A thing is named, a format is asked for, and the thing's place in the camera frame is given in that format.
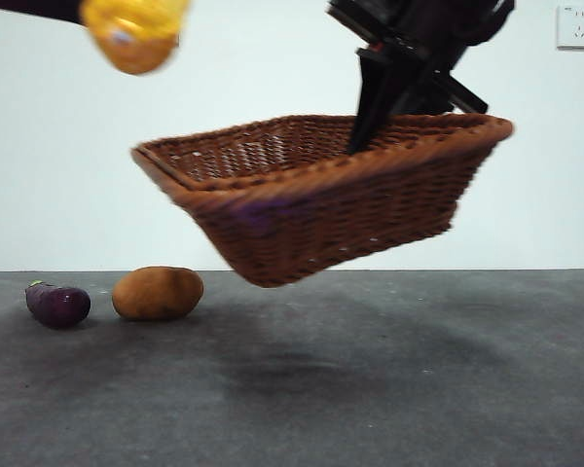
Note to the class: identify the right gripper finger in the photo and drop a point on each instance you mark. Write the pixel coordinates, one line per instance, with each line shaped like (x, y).
(421, 99)
(377, 97)

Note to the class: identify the brown potato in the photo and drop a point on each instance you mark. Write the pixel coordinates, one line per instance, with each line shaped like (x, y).
(158, 292)

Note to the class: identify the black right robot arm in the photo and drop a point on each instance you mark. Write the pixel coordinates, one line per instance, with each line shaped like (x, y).
(418, 24)

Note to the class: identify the purple eggplant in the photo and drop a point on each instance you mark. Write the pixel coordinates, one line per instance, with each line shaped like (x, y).
(58, 304)

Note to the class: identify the yellow corn cob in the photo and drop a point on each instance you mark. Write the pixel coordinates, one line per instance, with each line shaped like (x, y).
(134, 34)

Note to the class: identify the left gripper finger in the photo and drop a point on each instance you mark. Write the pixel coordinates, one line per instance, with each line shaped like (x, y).
(29, 7)

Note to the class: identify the brown wicker basket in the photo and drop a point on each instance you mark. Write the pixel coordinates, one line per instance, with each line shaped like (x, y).
(340, 209)

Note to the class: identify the white wall socket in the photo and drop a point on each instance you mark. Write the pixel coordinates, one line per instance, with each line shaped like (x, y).
(577, 26)

